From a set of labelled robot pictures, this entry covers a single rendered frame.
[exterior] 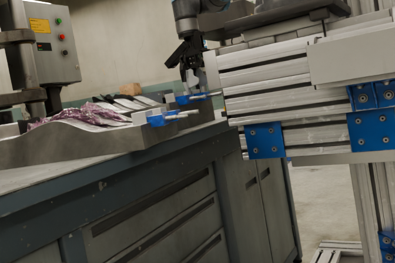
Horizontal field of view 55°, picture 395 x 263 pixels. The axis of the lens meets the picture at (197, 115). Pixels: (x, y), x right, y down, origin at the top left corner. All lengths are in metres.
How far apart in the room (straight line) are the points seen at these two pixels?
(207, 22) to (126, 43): 4.22
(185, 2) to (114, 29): 8.27
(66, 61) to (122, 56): 7.34
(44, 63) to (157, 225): 1.15
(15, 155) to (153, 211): 0.37
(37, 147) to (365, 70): 0.73
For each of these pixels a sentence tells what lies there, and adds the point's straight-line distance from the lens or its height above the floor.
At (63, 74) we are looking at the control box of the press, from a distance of 2.02.
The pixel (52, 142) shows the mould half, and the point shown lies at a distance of 0.96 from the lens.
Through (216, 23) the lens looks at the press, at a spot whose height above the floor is 1.79.
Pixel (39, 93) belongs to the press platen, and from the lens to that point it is 1.73.
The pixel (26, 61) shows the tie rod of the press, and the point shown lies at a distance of 1.76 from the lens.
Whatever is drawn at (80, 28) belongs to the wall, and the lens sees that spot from 10.20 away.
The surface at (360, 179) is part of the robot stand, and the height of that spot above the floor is 0.61.
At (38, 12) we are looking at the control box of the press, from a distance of 2.03.
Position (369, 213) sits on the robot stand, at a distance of 1.11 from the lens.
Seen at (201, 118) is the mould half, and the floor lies 0.82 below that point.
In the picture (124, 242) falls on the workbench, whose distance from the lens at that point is 0.97.
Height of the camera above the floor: 0.90
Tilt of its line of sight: 3 degrees down
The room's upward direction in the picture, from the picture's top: 10 degrees counter-clockwise
